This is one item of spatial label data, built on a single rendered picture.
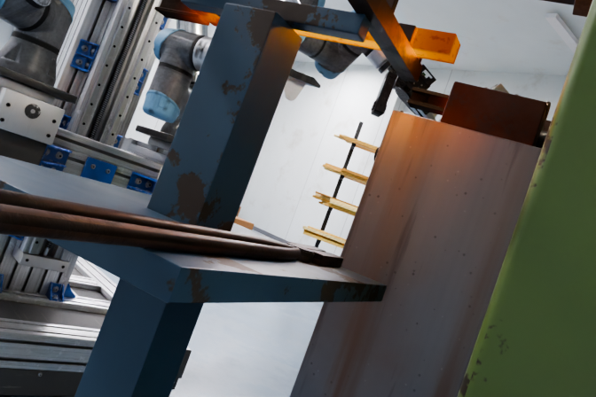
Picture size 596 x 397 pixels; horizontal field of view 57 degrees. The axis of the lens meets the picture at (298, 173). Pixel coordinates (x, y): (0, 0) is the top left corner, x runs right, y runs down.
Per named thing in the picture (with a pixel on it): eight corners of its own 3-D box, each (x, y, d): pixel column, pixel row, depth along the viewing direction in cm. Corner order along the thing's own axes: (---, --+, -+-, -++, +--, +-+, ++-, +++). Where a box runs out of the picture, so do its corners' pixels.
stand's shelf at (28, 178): (-125, 149, 42) (-114, 124, 42) (186, 219, 77) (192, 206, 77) (167, 304, 28) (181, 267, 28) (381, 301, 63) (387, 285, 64)
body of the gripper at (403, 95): (438, 81, 135) (407, 43, 135) (411, 103, 135) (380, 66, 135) (430, 88, 143) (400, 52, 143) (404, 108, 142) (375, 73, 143)
